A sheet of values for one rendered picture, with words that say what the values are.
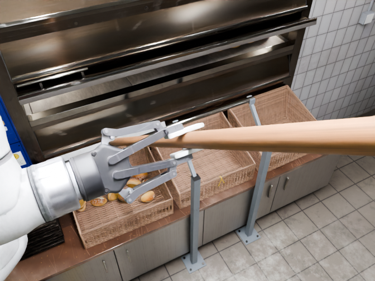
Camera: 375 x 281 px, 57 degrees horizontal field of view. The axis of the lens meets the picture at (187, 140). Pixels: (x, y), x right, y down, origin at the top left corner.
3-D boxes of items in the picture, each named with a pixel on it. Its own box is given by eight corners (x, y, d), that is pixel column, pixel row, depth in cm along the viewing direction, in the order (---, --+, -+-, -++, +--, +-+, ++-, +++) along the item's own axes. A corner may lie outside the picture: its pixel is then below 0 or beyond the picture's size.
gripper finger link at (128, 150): (107, 165, 59) (104, 158, 59) (163, 134, 62) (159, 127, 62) (111, 166, 55) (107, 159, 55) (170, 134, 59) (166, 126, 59)
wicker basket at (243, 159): (149, 159, 246) (146, 131, 227) (217, 135, 264) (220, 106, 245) (179, 211, 215) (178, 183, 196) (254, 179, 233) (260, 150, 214)
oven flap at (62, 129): (43, 155, 202) (31, 125, 193) (287, 76, 261) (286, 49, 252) (44, 158, 198) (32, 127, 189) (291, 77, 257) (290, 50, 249)
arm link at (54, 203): (48, 216, 58) (83, 202, 60) (47, 228, 49) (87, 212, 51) (29, 164, 57) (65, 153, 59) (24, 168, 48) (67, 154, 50)
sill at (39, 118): (29, 121, 191) (27, 115, 188) (287, 45, 250) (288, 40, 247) (30, 127, 187) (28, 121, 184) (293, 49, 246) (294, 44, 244)
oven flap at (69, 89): (20, 105, 160) (17, 89, 175) (316, 24, 219) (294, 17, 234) (18, 101, 158) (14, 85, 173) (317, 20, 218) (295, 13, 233)
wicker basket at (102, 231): (66, 189, 227) (54, 161, 208) (147, 161, 245) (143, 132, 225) (84, 251, 195) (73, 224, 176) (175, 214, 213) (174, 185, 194)
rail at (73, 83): (18, 101, 158) (18, 99, 160) (317, 20, 218) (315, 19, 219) (17, 97, 157) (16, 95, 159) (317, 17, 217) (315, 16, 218)
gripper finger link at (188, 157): (166, 161, 60) (171, 178, 60) (191, 152, 61) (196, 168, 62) (163, 161, 61) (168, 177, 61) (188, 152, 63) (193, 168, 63)
